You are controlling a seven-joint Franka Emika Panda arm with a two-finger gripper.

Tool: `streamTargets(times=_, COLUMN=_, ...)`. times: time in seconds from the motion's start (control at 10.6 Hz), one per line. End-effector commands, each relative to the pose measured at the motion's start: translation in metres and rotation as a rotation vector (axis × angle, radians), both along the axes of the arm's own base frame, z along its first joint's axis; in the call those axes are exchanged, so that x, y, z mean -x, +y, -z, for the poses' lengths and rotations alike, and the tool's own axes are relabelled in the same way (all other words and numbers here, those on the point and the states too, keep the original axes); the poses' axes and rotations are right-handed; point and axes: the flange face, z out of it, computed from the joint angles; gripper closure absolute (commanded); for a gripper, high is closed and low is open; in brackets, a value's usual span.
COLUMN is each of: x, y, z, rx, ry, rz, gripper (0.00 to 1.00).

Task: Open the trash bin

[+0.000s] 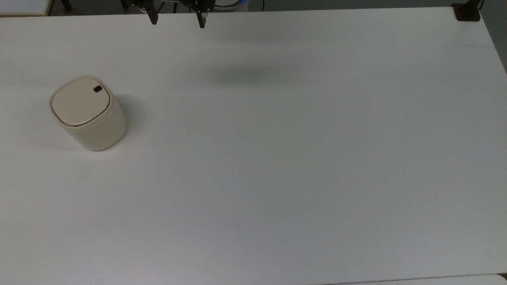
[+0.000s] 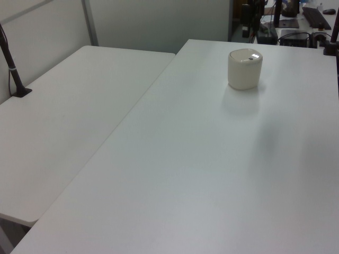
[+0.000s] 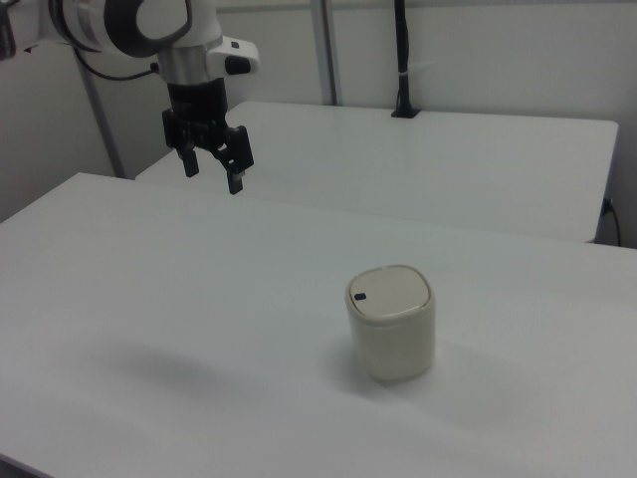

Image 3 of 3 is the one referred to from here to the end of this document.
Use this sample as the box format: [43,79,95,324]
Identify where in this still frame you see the grey aluminium frame post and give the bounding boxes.
[309,0,344,107]

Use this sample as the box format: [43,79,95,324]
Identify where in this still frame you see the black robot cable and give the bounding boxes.
[73,47,161,82]

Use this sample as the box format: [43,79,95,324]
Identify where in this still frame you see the white side table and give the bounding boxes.
[134,101,619,244]

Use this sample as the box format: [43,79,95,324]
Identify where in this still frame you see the black camera pole with clamp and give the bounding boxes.
[390,0,422,120]

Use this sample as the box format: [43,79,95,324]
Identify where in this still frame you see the black cable by table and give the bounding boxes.
[602,197,623,247]

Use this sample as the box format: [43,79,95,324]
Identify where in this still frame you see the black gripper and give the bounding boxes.
[161,78,255,196]

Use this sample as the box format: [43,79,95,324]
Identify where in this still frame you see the beige mini trash bin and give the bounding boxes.
[344,264,438,383]

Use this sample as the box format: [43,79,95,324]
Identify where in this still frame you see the dark device at edge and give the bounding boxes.
[0,0,20,62]

